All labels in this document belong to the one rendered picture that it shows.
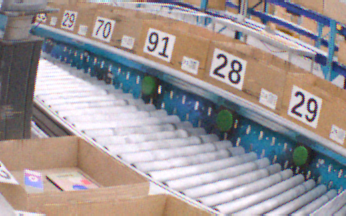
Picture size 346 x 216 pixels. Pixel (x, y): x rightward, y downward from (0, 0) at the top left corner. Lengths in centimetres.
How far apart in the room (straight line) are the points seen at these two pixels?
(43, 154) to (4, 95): 23
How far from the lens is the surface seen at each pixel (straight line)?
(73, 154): 143
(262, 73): 196
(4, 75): 143
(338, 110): 176
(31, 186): 116
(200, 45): 215
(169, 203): 119
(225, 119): 198
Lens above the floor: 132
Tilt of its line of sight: 15 degrees down
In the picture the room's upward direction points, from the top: 12 degrees clockwise
